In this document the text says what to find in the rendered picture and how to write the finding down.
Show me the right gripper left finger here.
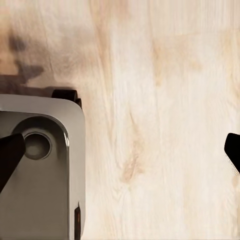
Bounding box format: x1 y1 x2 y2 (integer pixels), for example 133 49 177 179
0 133 26 193

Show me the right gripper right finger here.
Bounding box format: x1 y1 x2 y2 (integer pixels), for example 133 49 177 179
224 133 240 172

